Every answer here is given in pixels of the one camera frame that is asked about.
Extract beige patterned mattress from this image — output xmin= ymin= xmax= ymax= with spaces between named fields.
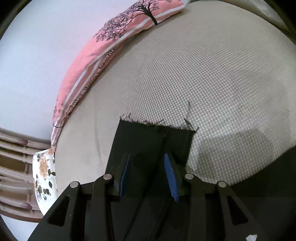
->
xmin=54 ymin=0 xmax=296 ymax=241

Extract black pants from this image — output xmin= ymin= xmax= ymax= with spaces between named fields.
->
xmin=105 ymin=101 xmax=200 ymax=241

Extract white floral pillow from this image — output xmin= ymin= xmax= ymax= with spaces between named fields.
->
xmin=32 ymin=148 xmax=59 ymax=215

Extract beige curtain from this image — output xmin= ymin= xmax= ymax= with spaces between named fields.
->
xmin=1 ymin=128 xmax=50 ymax=222

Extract pink striped tree-print pillow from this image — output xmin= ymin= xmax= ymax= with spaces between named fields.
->
xmin=51 ymin=1 xmax=185 ymax=150

